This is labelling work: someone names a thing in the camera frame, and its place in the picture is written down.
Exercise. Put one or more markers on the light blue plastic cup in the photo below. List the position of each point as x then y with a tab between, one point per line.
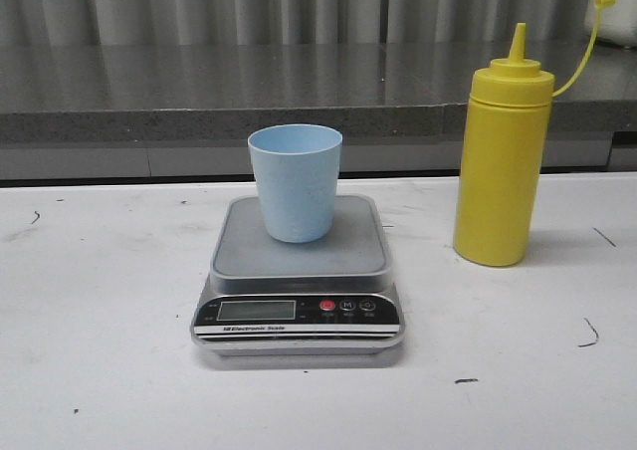
296	168

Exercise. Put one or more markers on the yellow squeeze bottle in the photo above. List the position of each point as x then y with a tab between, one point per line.
506	125

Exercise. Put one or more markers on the silver electronic kitchen scale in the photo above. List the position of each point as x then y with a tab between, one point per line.
331	301

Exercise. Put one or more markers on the grey steel counter shelf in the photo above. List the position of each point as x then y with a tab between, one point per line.
172	113

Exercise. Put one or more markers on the white container on shelf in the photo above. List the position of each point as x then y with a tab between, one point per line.
618	23

